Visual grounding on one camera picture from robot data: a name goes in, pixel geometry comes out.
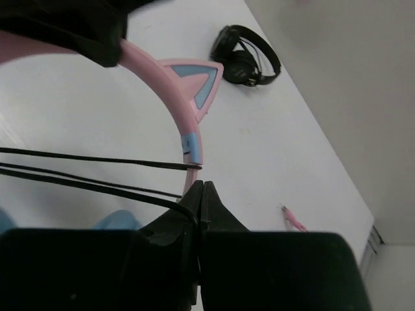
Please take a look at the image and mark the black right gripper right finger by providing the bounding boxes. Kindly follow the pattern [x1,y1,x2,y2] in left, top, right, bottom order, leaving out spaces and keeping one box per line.
[200,181,371,310]

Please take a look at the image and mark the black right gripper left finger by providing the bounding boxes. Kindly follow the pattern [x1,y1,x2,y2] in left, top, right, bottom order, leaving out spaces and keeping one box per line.
[1,181,203,310]

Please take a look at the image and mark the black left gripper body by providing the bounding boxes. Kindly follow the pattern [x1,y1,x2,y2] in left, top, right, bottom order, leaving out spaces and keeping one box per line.
[0,0,130,68]

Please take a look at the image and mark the pink blue cat-ear headphones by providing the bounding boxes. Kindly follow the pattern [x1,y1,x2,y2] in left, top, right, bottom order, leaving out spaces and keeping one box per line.
[0,40,225,231]

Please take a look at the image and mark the thin black audio cable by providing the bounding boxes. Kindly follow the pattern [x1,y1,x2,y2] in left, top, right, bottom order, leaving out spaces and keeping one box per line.
[0,146,204,253]

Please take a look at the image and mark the black headphones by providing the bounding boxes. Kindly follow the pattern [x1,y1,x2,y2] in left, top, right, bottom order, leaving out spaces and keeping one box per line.
[210,25,281,87]

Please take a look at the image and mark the pink gaming headset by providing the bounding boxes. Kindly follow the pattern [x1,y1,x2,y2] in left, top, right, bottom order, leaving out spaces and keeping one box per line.
[281,205,307,232]

